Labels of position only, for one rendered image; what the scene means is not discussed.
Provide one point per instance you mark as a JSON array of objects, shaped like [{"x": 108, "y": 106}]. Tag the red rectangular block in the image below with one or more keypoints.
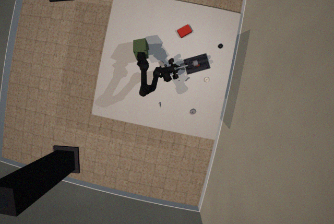
[{"x": 184, "y": 31}]

